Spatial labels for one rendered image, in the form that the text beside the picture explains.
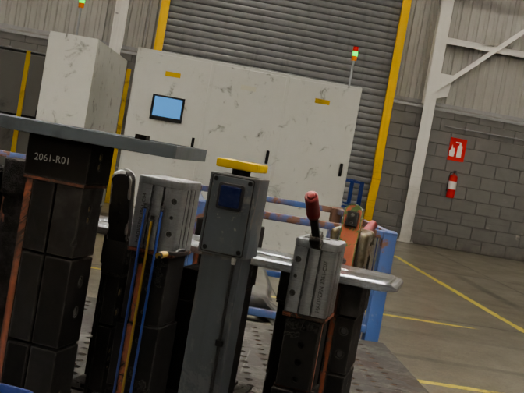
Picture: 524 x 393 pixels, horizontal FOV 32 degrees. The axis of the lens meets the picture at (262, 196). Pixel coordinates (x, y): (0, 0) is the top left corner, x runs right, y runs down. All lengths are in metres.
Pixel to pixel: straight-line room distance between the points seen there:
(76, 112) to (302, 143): 2.38
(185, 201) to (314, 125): 8.23
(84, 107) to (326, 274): 8.27
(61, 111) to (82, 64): 0.53
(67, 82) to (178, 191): 8.21
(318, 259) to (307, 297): 0.06
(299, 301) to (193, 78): 8.23
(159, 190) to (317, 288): 0.29
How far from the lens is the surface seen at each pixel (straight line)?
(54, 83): 9.63
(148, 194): 1.43
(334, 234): 1.71
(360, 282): 1.48
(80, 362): 1.86
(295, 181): 9.63
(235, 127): 9.56
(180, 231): 1.44
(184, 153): 1.25
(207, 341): 1.26
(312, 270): 1.37
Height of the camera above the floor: 1.18
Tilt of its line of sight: 3 degrees down
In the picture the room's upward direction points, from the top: 10 degrees clockwise
